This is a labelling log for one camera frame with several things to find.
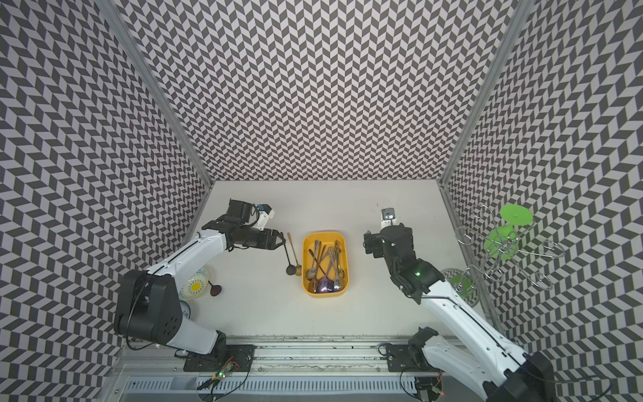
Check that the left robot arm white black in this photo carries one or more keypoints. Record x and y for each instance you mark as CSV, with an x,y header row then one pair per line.
x,y
148,305

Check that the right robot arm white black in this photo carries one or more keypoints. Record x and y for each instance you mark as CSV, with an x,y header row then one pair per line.
x,y
493,367

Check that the ornate silver gold spoon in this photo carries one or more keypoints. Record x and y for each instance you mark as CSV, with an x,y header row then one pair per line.
x,y
314,253

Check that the silver ornate handle spoon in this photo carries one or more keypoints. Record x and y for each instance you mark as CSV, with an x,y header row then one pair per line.
x,y
341,277

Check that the plain silver spoon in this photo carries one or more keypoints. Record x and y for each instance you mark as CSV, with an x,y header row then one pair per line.
x,y
327,264

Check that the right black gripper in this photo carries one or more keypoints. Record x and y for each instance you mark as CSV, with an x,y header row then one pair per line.
x,y
373,244

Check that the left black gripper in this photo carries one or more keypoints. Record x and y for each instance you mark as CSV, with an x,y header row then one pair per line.
x,y
270,239

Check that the yellow plastic storage box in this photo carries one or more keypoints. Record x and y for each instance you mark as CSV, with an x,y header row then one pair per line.
x,y
327,239

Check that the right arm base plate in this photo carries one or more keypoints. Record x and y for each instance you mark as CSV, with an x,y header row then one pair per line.
x,y
403,357

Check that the black spoon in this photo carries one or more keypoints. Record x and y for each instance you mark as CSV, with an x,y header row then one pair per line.
x,y
291,268

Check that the yellow flower plate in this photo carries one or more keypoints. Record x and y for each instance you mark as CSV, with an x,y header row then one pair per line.
x,y
195,286

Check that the aluminium front rail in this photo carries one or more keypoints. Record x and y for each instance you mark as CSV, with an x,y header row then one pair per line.
x,y
292,356

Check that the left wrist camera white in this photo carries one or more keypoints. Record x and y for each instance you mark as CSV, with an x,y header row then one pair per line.
x,y
265,213

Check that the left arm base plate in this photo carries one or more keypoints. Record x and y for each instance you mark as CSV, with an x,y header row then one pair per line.
x,y
241,354

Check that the dark brown small spoon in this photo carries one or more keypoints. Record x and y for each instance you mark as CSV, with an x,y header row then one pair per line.
x,y
215,290

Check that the blue patterned plate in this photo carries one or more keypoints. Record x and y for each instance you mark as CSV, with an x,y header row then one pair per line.
x,y
186,310

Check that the purple iridescent spoon dark handle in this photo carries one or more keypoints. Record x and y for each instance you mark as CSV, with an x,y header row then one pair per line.
x,y
322,284

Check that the plain gold long spoon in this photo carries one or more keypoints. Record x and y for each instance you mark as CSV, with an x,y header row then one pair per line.
x,y
293,248

